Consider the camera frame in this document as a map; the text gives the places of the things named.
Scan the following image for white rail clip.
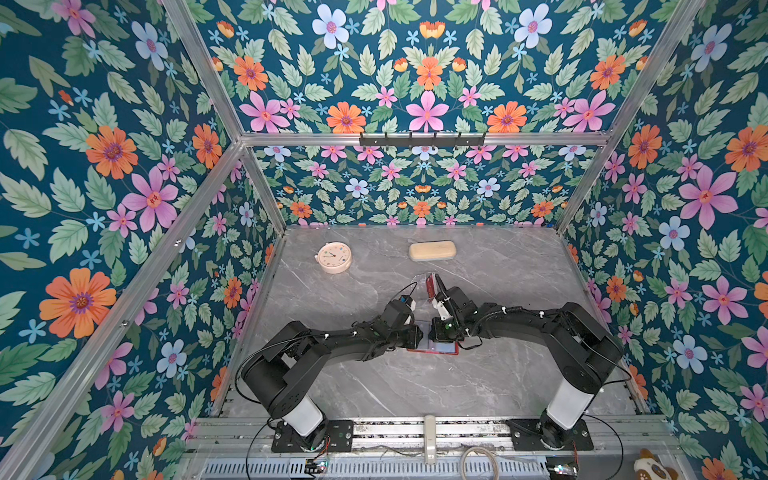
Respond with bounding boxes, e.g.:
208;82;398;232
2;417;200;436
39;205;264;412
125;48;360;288
423;414;438;466

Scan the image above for aluminium front rail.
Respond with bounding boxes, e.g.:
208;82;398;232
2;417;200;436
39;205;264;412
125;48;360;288
186;415;683;456

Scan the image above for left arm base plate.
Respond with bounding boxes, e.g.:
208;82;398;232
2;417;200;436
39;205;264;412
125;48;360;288
271;420;354;453

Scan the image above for pink round alarm clock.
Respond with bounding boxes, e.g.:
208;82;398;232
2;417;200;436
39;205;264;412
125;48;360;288
315;242;352;275

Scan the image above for black hook bar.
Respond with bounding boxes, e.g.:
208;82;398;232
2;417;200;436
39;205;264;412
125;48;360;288
358;132;486;149

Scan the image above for red leather card holder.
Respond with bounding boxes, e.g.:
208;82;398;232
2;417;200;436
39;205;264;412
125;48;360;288
409;321;459;356

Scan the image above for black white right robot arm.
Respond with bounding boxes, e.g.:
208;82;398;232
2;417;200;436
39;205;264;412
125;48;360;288
430;274;624;450

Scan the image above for beige glasses case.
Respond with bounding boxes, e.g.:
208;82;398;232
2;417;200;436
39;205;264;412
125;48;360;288
408;240;457;262

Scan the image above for plush panda toy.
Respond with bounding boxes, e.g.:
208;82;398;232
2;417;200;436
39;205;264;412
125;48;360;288
633;449;679;480

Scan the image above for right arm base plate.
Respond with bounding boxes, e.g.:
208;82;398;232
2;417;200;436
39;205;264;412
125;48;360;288
504;418;594;451

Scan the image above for clear acrylic card stand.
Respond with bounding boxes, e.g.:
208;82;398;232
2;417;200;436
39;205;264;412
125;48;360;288
424;272;437;302

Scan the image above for white vent grille strip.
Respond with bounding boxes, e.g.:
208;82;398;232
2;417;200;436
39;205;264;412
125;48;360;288
201;455;549;479

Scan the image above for coiled beige cable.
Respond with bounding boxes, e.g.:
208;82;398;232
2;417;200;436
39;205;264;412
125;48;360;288
458;446;499;480

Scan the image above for cards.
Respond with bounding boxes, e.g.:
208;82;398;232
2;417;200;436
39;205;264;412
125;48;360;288
425;274;435;300

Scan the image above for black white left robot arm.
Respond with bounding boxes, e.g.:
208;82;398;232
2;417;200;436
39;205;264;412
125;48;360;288
237;295;423;451

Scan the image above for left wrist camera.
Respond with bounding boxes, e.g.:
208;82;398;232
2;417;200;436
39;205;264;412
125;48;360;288
399;295;416;311

